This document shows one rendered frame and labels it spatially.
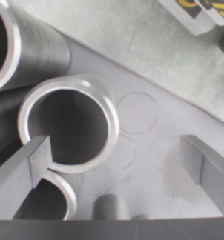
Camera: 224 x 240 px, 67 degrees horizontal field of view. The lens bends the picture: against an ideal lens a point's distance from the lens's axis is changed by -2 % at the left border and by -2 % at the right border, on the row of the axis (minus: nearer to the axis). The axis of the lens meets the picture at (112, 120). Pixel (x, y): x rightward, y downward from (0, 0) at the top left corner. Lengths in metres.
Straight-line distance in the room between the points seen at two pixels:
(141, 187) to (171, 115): 0.26
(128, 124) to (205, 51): 0.48
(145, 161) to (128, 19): 0.53
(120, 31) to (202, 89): 0.42
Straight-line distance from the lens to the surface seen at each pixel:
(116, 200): 0.60
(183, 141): 0.16
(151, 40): 0.76
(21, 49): 0.23
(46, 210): 0.35
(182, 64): 0.79
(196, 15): 0.68
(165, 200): 0.66
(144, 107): 0.49
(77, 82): 0.20
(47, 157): 0.16
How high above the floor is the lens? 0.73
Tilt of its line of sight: 74 degrees down
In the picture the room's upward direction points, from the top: 178 degrees clockwise
